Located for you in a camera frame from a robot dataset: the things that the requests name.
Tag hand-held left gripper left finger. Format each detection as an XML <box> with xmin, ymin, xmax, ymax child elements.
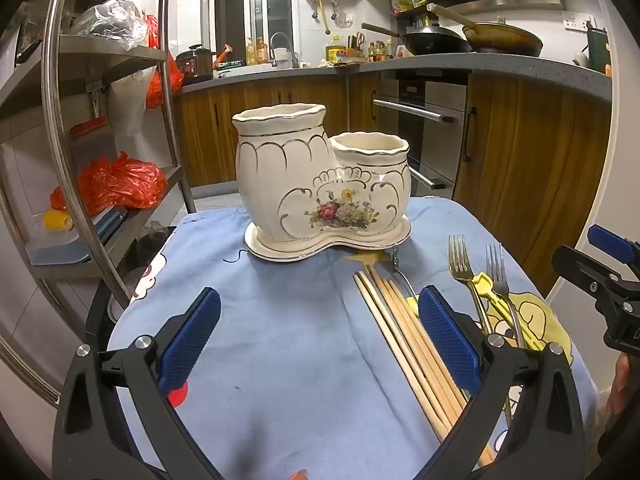
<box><xmin>52</xmin><ymin>287</ymin><xmax>223</xmax><ymax>480</ymax></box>

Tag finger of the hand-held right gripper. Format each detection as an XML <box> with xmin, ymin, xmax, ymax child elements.
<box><xmin>587</xmin><ymin>224</ymin><xmax>640</xmax><ymax>267</ymax></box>
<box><xmin>552</xmin><ymin>244</ymin><xmax>640</xmax><ymax>312</ymax></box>

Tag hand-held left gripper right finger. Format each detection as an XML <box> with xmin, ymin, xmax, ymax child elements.
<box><xmin>418</xmin><ymin>285</ymin><xmax>587</xmax><ymax>480</ymax></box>

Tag bundle of wooden chopsticks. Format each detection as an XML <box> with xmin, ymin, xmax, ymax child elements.
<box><xmin>352</xmin><ymin>265</ymin><xmax>496</xmax><ymax>467</ymax></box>

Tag gold metal fork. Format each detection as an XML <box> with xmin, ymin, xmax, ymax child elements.
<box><xmin>447</xmin><ymin>234</ymin><xmax>496</xmax><ymax>338</ymax></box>

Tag silver metal fork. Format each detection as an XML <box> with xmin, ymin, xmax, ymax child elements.
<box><xmin>485</xmin><ymin>243</ymin><xmax>527</xmax><ymax>350</ymax></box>

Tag cream floral ceramic utensil holder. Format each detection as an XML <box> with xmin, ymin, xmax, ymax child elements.
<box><xmin>231</xmin><ymin>102</ymin><xmax>412</xmax><ymax>263</ymax></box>

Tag person's right hand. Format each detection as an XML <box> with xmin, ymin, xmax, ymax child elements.
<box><xmin>606</xmin><ymin>354</ymin><xmax>634</xmax><ymax>422</ymax></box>

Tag thin metal utensil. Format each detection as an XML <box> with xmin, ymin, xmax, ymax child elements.
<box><xmin>391</xmin><ymin>245</ymin><xmax>419</xmax><ymax>302</ymax></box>

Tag blue cartoon printed tablecloth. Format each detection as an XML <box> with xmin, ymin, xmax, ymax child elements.
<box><xmin>107</xmin><ymin>195</ymin><xmax>599</xmax><ymax>480</ymax></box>

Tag wooden kitchen cabinets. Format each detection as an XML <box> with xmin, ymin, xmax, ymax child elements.
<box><xmin>174</xmin><ymin>72</ymin><xmax>614</xmax><ymax>292</ymax></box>

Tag bulky red plastic bag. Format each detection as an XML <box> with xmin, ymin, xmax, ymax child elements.
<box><xmin>50</xmin><ymin>151</ymin><xmax>169</xmax><ymax>217</ymax></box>

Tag yellow plastic item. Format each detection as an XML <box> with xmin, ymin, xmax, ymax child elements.
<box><xmin>43</xmin><ymin>209</ymin><xmax>74</xmax><ymax>232</ymax></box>

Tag dark green container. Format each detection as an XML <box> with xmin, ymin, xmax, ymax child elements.
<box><xmin>586</xmin><ymin>26</ymin><xmax>614</xmax><ymax>74</ymax></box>

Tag stainless built-in oven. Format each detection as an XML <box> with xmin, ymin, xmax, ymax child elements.
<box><xmin>372</xmin><ymin>70</ymin><xmax>471</xmax><ymax>202</ymax></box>

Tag red lidded plastic box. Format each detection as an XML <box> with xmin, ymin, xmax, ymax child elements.
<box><xmin>69</xmin><ymin>116</ymin><xmax>112</xmax><ymax>162</ymax></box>

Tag white plastic bag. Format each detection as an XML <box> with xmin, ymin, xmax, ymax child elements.
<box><xmin>106</xmin><ymin>71</ymin><xmax>152</xmax><ymax>137</ymax></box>

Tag hanging red plastic bag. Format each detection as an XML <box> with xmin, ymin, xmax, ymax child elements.
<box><xmin>144</xmin><ymin>14</ymin><xmax>184</xmax><ymax>110</ymax></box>

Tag dark red rice cooker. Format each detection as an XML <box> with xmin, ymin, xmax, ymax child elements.
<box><xmin>175</xmin><ymin>44</ymin><xmax>217</xmax><ymax>86</ymax></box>

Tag black wok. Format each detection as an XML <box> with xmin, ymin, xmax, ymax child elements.
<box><xmin>360</xmin><ymin>22</ymin><xmax>474</xmax><ymax>57</ymax></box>

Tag amber glass bottles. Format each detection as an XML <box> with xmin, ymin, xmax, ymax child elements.
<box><xmin>244</xmin><ymin>36</ymin><xmax>269</xmax><ymax>66</ymax></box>

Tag row of small seasoning bottles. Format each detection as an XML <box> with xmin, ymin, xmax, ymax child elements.
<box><xmin>366</xmin><ymin>39</ymin><xmax>397</xmax><ymax>62</ymax></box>

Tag steel shelf rack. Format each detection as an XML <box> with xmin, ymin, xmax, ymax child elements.
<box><xmin>0</xmin><ymin>0</ymin><xmax>197</xmax><ymax>403</ymax></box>

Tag yellow cooking oil bottle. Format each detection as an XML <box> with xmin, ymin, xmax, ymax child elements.
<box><xmin>324</xmin><ymin>35</ymin><xmax>352</xmax><ymax>66</ymax></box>

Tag chrome kitchen faucet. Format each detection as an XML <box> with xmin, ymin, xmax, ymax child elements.
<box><xmin>269</xmin><ymin>32</ymin><xmax>302</xmax><ymax>70</ymax></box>

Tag clear crumpled plastic bag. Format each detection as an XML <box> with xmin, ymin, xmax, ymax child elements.
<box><xmin>74</xmin><ymin>0</ymin><xmax>149</xmax><ymax>52</ymax></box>

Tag white wall outlet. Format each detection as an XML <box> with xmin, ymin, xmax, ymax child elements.
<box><xmin>566</xmin><ymin>12</ymin><xmax>599</xmax><ymax>31</ymax></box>

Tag brown pan with wooden handle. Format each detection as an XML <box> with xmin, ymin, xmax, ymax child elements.
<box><xmin>426</xmin><ymin>2</ymin><xmax>544</xmax><ymax>59</ymax></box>

